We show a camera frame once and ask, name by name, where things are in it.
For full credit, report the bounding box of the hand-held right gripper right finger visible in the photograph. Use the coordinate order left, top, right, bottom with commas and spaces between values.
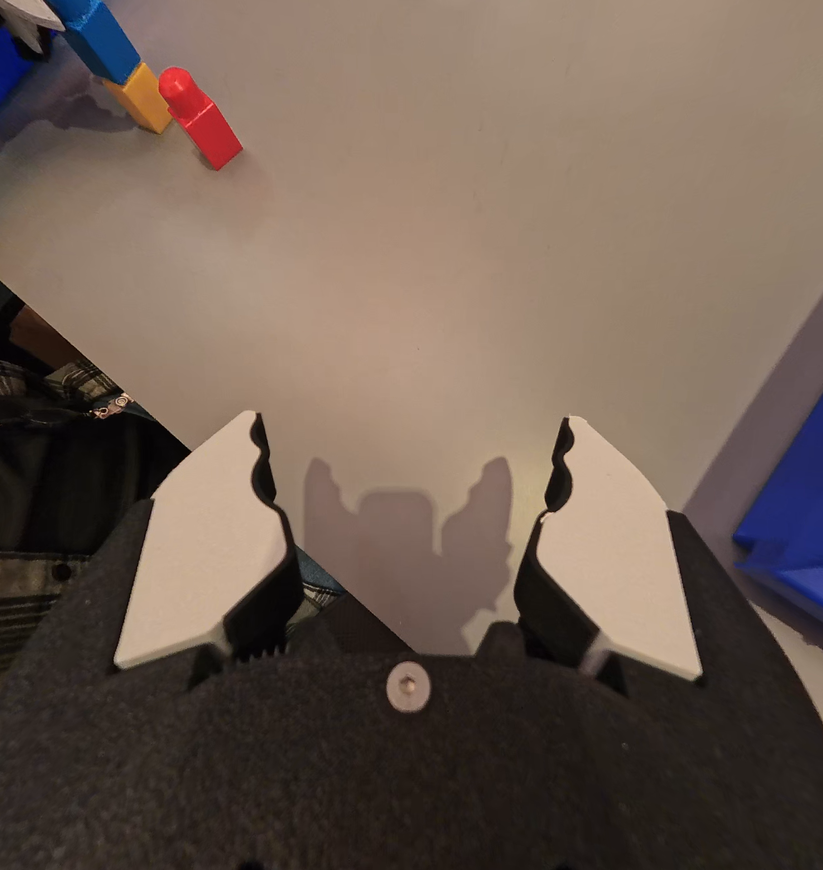
512, 415, 704, 682

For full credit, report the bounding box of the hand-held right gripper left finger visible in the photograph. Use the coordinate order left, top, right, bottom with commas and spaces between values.
113, 411, 305, 672

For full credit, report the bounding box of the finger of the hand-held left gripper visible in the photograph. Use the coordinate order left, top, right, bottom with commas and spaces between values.
0, 0, 67, 62

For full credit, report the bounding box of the red mega block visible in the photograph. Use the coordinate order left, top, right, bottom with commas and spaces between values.
159, 66, 244, 171

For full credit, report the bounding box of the yellow mega block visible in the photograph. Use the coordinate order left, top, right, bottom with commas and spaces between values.
103, 61, 175, 135

